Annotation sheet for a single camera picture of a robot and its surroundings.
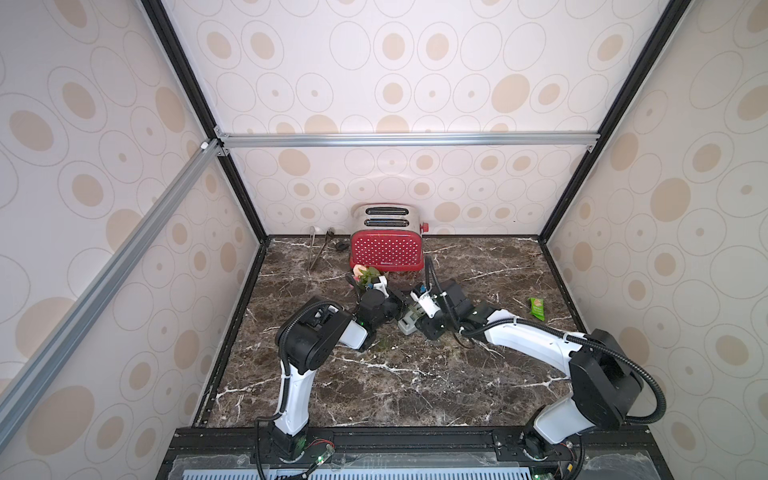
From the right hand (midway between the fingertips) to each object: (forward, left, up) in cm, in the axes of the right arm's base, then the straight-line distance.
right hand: (433, 315), depth 88 cm
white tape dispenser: (-1, +7, -4) cm, 8 cm away
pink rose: (+16, +25, 0) cm, 30 cm away
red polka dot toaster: (+23, +15, +9) cm, 29 cm away
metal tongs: (+27, +44, -6) cm, 52 cm away
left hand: (+6, +2, +5) cm, 8 cm away
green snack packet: (+9, -35, -8) cm, 37 cm away
